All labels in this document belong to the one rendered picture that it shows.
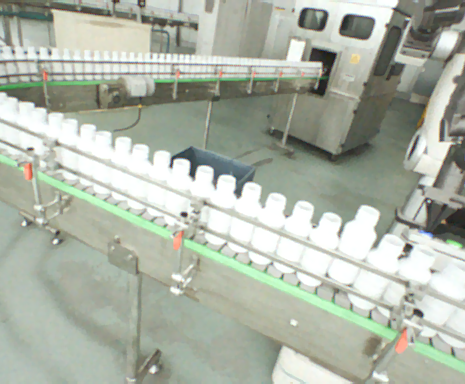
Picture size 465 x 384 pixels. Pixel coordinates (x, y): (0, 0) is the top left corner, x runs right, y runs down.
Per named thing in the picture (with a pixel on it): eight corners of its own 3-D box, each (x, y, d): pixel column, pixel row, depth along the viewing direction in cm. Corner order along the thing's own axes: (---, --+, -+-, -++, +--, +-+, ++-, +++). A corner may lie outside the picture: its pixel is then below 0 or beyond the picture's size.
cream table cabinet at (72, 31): (126, 96, 525) (127, 19, 468) (147, 107, 492) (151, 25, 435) (59, 100, 448) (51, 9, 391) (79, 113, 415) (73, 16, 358)
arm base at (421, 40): (431, 53, 93) (445, 16, 93) (441, 37, 86) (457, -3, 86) (401, 47, 96) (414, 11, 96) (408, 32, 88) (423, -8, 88)
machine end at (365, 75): (309, 121, 591) (345, 2, 495) (375, 146, 523) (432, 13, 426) (260, 131, 480) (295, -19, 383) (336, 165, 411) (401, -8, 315)
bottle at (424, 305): (400, 326, 61) (442, 265, 53) (404, 308, 66) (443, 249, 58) (433, 345, 58) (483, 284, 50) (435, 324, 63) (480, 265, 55)
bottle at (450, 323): (471, 341, 61) (524, 282, 53) (460, 356, 57) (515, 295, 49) (439, 318, 65) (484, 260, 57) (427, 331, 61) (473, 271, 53)
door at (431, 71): (406, 101, 1060) (436, 35, 958) (406, 101, 1068) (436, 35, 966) (438, 109, 1031) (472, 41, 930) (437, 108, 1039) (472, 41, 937)
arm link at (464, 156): (484, 116, 68) (438, 118, 70) (517, 107, 57) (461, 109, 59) (480, 170, 69) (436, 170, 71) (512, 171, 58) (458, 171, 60)
